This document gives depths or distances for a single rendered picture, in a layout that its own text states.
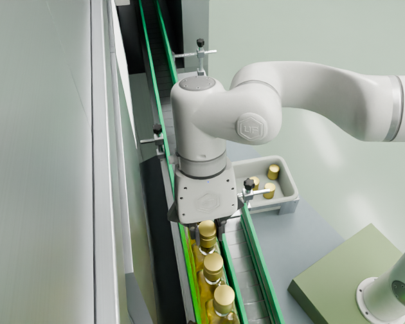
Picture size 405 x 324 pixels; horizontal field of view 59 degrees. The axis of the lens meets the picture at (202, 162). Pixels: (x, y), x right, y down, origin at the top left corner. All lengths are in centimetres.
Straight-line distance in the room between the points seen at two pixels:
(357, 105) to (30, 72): 37
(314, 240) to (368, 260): 16
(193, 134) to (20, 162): 29
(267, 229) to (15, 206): 99
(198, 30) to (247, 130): 116
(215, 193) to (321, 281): 54
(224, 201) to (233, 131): 16
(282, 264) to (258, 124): 71
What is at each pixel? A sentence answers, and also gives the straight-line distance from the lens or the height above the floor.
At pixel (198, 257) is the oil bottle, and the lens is 73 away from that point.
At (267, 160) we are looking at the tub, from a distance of 120.
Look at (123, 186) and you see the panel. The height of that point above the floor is 132.
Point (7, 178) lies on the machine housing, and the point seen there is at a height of 160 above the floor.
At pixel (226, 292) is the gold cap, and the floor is 116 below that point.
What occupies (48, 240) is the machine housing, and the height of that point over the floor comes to 153.
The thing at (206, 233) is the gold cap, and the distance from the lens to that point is 65.
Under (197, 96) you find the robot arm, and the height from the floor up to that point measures 145.
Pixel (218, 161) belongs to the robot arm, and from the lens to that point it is 53.
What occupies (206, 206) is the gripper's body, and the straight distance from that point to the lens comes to 59.
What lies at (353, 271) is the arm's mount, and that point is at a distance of 108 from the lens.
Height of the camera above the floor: 175
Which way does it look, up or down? 51 degrees down
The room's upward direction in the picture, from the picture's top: straight up
